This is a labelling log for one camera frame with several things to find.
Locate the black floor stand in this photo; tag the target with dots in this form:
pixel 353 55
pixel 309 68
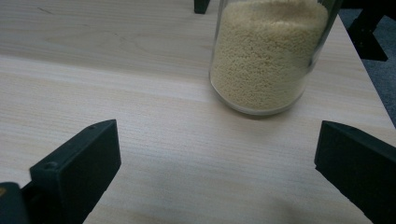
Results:
pixel 367 34

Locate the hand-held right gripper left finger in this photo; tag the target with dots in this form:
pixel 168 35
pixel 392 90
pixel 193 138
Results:
pixel 77 165

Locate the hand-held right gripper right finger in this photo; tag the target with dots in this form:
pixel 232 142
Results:
pixel 358 165

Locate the glass jar of yellow grains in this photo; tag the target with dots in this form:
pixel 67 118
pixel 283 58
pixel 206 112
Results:
pixel 264 59

